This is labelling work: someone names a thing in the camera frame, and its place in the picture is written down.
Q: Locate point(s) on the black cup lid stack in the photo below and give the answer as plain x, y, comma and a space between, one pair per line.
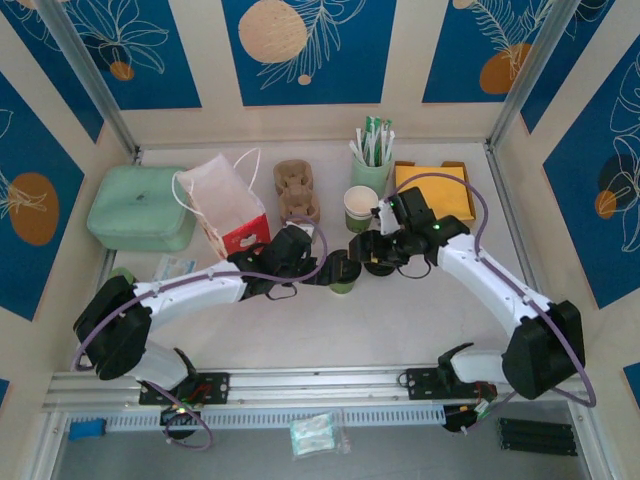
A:
380, 270

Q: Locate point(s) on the red white paper gift bag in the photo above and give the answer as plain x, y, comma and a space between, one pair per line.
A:
220, 200

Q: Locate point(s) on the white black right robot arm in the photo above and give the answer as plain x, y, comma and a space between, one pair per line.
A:
480, 280

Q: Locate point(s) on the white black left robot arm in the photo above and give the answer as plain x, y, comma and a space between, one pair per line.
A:
190, 295

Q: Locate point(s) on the yellow napkin stack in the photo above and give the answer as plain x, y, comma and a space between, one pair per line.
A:
452, 200

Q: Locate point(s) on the mint green straw holder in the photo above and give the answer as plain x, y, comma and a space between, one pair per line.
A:
372, 175

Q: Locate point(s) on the white wrapped straw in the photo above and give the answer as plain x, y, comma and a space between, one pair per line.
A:
391, 145
361, 145
354, 149

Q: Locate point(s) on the blue white wipe packet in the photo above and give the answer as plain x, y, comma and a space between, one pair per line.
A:
172, 267

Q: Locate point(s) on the green wrapped straw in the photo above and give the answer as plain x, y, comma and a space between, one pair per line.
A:
370, 127
387, 126

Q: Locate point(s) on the clear plastic packet bag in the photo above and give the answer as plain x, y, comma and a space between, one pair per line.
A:
312, 435

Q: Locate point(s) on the small black circuit board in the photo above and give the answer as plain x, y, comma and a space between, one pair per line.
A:
180, 412
457, 422

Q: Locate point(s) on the black ribbed block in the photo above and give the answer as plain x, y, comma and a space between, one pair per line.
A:
537, 437

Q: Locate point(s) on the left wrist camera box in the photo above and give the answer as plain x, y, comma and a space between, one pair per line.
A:
302, 232

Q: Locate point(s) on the aluminium mounting rail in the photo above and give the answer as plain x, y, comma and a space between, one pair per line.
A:
320, 387

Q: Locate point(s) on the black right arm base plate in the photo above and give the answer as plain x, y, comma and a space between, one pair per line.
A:
420, 385

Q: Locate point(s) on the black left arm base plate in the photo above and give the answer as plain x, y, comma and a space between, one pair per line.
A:
215, 387

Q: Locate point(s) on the aluminium frame post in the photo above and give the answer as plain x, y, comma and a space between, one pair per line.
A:
86, 65
535, 65

